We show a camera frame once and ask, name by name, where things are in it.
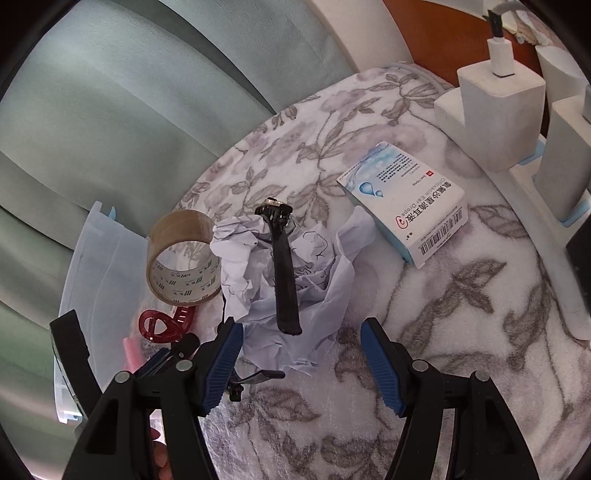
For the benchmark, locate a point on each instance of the white paper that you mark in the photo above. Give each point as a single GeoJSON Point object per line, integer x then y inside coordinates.
{"type": "Point", "coordinates": [323, 286]}

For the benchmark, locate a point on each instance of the green upholstered sofa back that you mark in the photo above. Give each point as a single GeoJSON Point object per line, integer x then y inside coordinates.
{"type": "Point", "coordinates": [138, 115]}

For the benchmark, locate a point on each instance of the white blue medicine box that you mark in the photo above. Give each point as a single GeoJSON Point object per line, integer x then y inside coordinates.
{"type": "Point", "coordinates": [406, 198]}

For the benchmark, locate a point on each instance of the grey metal clip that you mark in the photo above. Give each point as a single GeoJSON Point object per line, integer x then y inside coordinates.
{"type": "Point", "coordinates": [258, 377]}

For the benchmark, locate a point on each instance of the white padded frame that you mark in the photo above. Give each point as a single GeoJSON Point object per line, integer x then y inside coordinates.
{"type": "Point", "coordinates": [360, 32]}

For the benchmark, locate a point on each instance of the person's left hand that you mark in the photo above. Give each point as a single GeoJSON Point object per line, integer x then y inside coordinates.
{"type": "Point", "coordinates": [159, 457]}

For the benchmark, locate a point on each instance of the pink hair roller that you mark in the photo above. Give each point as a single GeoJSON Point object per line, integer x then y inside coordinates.
{"type": "Point", "coordinates": [130, 353]}

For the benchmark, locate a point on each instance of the red plastic hair clip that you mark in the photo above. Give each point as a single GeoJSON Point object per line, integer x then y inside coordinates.
{"type": "Point", "coordinates": [182, 314]}

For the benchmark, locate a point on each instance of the crumpled white tissue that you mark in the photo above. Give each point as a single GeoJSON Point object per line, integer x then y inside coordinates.
{"type": "Point", "coordinates": [531, 25]}

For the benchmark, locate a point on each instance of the clear plastic container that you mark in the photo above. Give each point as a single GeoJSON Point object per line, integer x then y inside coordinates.
{"type": "Point", "coordinates": [101, 258]}

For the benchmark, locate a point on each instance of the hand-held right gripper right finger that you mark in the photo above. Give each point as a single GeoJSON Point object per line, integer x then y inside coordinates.
{"type": "Point", "coordinates": [383, 369]}

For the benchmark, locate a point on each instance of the brown tape roll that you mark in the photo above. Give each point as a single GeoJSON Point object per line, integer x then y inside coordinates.
{"type": "Point", "coordinates": [180, 226]}

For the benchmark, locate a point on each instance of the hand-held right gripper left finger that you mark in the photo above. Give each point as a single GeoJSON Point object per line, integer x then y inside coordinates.
{"type": "Point", "coordinates": [221, 364]}

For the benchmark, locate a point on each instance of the orange wooden nightstand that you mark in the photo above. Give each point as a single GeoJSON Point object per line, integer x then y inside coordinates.
{"type": "Point", "coordinates": [438, 27]}

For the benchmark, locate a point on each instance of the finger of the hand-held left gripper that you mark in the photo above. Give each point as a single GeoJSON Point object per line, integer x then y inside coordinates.
{"type": "Point", "coordinates": [157, 362]}
{"type": "Point", "coordinates": [189, 344]}

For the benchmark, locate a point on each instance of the white power strip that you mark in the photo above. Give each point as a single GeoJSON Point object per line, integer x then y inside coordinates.
{"type": "Point", "coordinates": [521, 203]}

